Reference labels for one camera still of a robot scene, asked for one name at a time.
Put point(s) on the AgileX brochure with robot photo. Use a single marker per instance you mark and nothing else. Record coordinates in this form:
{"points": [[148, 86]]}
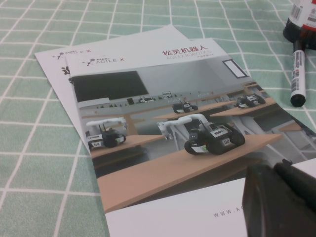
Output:
{"points": [[148, 123]]}

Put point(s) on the white marker with black cap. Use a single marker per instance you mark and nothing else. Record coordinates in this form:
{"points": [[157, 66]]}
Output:
{"points": [[297, 79]]}

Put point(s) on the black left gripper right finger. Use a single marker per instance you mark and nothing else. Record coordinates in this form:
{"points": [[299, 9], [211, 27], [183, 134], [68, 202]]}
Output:
{"points": [[293, 177]]}

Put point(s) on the black mesh pen holder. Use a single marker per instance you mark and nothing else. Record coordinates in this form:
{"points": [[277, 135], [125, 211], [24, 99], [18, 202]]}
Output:
{"points": [[291, 33]]}

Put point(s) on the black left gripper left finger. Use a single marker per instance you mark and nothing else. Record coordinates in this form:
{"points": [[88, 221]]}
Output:
{"points": [[271, 207]]}

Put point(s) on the green checked tablecloth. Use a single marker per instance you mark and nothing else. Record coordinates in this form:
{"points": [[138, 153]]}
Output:
{"points": [[29, 148]]}

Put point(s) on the white AgileX brochure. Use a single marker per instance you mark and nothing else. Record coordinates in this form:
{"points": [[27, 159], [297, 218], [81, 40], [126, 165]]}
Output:
{"points": [[54, 69]]}

